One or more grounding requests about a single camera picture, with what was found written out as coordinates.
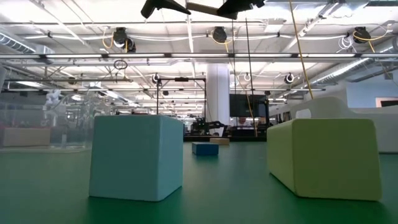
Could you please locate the long ceiling light rail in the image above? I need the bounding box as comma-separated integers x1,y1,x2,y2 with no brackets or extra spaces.
0,52,398,60

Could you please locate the black gantry frame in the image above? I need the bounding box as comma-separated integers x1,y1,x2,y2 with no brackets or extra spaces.
156,77,208,116

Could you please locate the green table mat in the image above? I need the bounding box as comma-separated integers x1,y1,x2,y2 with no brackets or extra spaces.
0,141,398,224

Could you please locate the black wall monitor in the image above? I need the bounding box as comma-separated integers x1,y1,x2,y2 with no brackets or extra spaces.
229,93,270,118

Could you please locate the yellow arch block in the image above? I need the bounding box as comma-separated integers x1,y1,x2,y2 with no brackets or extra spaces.
266,117,383,202

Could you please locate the thin black hanging cable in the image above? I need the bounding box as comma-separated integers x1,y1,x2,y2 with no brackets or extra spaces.
231,18,237,94

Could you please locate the yellow hanging cable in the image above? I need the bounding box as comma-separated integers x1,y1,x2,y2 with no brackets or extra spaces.
288,0,315,100

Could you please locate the light cyan cube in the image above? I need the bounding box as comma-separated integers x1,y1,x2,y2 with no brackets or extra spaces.
88,114,185,202

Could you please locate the white column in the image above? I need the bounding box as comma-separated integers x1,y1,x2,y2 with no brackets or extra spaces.
206,63,231,125

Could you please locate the clear plastic bin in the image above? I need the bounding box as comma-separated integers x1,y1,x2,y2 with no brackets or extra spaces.
0,90,96,153

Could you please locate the long wooden block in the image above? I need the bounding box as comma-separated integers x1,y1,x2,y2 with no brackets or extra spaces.
1,126,52,147

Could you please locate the black ceiling cable reel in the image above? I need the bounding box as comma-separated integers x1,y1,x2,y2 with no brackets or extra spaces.
111,26,137,54
211,26,228,44
353,26,373,44

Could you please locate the silver ceiling duct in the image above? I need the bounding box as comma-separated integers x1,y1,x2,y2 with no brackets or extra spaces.
0,30,55,56
306,37,398,90

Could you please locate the short wooden block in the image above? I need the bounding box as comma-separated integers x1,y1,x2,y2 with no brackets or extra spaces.
209,137,231,146

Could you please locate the solid white bin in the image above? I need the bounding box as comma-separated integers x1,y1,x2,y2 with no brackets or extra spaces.
289,95,398,154

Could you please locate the blue rectangular block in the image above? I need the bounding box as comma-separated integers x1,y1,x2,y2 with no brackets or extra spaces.
191,141,220,157

